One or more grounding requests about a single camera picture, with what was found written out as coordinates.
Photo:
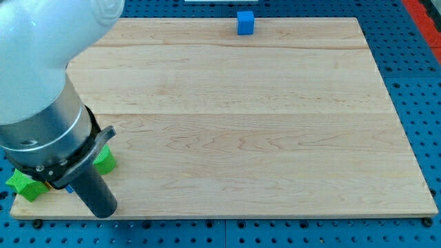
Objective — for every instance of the blue cube block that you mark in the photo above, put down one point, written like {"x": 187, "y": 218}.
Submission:
{"x": 245, "y": 22}

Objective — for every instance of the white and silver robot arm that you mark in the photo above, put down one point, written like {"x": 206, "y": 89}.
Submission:
{"x": 47, "y": 132}

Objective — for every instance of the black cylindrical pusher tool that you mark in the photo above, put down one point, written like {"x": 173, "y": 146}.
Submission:
{"x": 89, "y": 185}

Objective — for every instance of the green cylinder block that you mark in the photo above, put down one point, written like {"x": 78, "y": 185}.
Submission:
{"x": 105, "y": 161}

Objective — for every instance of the yellow block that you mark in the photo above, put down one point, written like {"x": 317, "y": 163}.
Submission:
{"x": 48, "y": 185}

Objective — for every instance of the red strip top right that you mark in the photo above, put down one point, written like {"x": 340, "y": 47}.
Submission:
{"x": 421, "y": 14}

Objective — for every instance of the green star block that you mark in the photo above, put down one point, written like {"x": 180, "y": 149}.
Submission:
{"x": 28, "y": 188}

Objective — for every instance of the wooden board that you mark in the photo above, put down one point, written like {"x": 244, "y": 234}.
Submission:
{"x": 292, "y": 122}

